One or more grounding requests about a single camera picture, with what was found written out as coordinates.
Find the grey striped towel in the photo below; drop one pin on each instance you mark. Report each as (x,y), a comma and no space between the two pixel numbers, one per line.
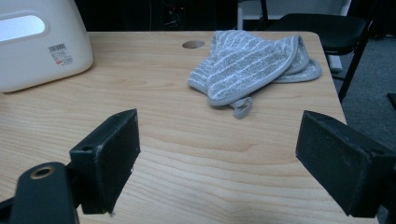
(246,68)

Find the black folding chair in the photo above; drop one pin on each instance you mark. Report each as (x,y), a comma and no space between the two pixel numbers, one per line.
(320,28)

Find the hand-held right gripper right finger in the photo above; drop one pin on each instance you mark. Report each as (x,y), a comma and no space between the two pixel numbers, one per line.
(339,161)

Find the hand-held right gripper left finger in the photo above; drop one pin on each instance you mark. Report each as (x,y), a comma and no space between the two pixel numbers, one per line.
(109,161)

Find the white plastic bin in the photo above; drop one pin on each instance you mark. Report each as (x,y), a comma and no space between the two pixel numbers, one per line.
(37,59)

